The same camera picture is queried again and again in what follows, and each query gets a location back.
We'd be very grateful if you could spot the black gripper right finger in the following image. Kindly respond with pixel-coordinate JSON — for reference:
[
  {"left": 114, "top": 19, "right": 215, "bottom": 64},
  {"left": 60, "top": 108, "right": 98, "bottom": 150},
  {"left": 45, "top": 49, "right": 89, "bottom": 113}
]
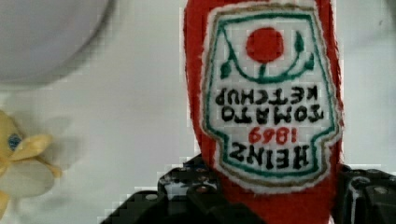
[{"left": 332, "top": 165, "right": 396, "bottom": 224}]

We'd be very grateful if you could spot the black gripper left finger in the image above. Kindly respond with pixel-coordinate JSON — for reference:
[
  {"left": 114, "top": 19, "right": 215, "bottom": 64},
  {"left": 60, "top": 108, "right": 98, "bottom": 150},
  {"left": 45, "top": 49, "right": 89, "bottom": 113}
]
[{"left": 101, "top": 155, "right": 266, "bottom": 224}]

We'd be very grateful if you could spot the red plush ketchup bottle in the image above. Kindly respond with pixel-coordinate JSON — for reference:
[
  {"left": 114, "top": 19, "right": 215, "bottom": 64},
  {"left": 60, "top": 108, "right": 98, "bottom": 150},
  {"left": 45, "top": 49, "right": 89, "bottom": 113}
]
[{"left": 183, "top": 0, "right": 343, "bottom": 224}]

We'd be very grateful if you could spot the grey round plate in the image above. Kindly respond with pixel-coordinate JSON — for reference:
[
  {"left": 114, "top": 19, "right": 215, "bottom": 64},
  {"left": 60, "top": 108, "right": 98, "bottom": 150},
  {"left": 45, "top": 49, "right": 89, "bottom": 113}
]
[{"left": 0, "top": 0, "right": 112, "bottom": 82}]

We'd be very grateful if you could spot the yellow plush banana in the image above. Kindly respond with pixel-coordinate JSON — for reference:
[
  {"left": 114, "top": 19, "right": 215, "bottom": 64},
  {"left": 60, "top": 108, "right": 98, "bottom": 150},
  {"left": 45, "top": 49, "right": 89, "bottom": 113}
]
[{"left": 0, "top": 111, "right": 62, "bottom": 216}]

